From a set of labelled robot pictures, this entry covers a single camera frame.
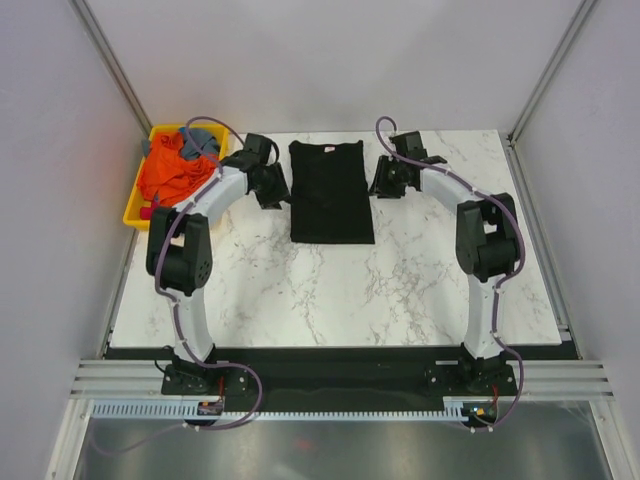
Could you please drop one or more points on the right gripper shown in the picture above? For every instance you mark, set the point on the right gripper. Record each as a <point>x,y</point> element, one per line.
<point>380,186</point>

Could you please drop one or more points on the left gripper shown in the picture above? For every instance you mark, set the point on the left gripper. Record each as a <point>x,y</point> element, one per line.
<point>282,193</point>

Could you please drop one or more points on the black t-shirt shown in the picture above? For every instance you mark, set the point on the black t-shirt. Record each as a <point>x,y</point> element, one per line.
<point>329,195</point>

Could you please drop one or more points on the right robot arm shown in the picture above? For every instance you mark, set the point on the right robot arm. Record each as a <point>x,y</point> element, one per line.
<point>489,245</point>

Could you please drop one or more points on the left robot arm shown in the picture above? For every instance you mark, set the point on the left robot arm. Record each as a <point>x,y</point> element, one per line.
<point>180,255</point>

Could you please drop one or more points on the grey t-shirt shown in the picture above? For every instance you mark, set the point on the grey t-shirt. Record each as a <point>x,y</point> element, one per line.
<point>205,141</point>

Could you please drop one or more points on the orange t-shirt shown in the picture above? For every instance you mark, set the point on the orange t-shirt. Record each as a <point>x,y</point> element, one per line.
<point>165,176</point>

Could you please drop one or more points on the pink t-shirt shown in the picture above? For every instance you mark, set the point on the pink t-shirt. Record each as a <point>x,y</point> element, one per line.
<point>147,209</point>

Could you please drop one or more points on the yellow plastic bin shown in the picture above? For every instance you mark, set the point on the yellow plastic bin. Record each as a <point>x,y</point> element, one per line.
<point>135,201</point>

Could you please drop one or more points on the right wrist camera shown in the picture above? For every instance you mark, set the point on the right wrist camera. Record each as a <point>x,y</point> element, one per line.
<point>409,145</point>

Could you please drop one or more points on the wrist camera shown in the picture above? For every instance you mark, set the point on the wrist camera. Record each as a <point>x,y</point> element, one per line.
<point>409,145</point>
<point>257,150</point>

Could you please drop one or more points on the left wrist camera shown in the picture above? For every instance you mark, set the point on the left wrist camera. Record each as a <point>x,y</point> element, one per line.
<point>257,150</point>

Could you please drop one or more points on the left aluminium frame post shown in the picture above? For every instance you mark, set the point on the left aluminium frame post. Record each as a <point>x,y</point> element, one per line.
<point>109,58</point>

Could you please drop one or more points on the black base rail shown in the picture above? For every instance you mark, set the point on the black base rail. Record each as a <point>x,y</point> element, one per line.
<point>341,377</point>

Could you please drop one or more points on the white slotted cable duct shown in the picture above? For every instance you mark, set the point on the white slotted cable duct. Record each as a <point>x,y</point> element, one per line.
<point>447,410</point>

